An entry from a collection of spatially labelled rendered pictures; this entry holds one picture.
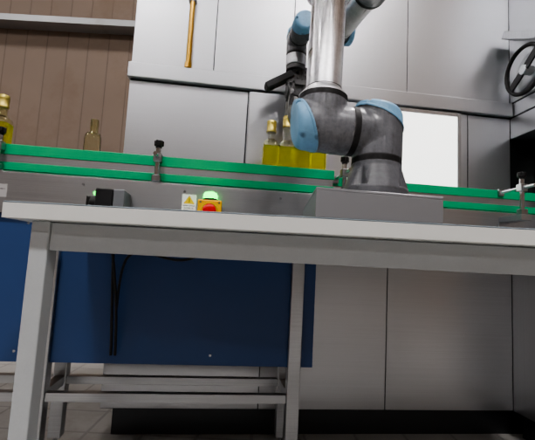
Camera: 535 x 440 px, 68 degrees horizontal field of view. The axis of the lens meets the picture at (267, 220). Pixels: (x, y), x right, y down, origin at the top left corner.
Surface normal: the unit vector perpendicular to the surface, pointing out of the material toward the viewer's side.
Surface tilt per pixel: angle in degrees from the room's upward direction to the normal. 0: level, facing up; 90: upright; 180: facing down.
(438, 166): 90
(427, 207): 90
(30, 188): 90
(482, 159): 90
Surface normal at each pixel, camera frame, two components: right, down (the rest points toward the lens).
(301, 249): 0.01, -0.11
